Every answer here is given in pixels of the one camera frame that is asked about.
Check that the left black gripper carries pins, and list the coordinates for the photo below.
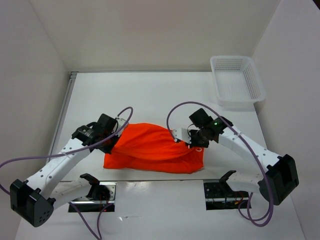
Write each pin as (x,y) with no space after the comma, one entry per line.
(108,149)

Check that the white plastic basket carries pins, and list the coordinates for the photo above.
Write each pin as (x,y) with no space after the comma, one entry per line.
(236,80)

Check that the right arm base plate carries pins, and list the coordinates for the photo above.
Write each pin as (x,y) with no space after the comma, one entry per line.
(216,199)

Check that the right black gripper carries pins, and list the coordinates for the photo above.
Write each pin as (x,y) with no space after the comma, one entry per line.
(193,143)

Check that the orange shorts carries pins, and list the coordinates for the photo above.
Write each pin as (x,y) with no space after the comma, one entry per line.
(150,147)

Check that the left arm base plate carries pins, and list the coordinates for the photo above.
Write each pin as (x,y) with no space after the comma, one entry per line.
(110,197)

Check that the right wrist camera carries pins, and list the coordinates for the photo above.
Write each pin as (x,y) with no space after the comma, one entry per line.
(182,135)

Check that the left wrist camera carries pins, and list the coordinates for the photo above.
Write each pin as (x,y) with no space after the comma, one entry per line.
(120,125)

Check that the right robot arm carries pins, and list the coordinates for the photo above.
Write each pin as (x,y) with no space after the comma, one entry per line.
(279,176)

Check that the aluminium table edge rail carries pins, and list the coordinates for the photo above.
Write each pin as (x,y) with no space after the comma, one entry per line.
(63,110)

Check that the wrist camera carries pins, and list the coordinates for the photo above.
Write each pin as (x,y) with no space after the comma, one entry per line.
(120,125)
(182,135)

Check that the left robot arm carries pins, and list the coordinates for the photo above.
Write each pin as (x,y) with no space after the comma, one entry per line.
(38,196)

